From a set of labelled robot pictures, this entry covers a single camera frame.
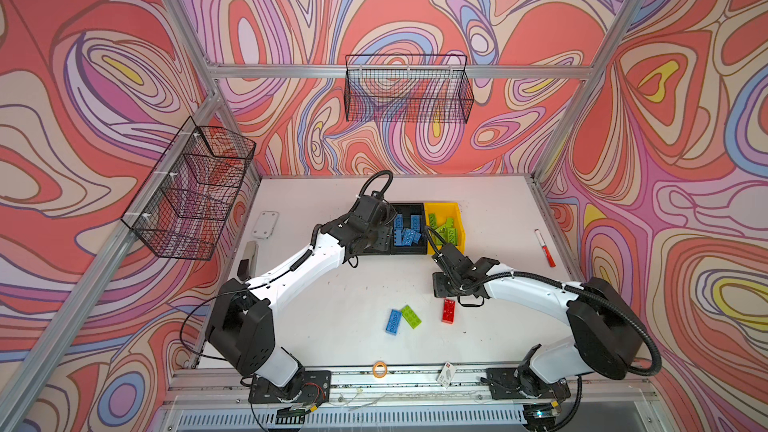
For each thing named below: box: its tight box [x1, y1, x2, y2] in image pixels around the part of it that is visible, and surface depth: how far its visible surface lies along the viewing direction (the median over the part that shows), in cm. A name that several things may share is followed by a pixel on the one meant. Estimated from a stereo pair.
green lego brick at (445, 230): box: [435, 223, 453, 238], surface depth 102 cm
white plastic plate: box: [251, 210, 279, 240], surface depth 106 cm
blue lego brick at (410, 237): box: [402, 228, 422, 246], surface depth 102 cm
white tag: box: [437, 361, 457, 389], surface depth 76 cm
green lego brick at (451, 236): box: [446, 228, 458, 246], surface depth 101 cm
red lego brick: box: [441, 298, 456, 325], surface depth 86 cm
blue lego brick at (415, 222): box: [410, 214, 422, 233], surface depth 107 cm
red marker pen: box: [534, 228, 557, 268], surface depth 100 cm
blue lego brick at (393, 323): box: [385, 309, 402, 336], surface depth 84 cm
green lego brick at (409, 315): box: [401, 304, 422, 329], surface depth 86 cm
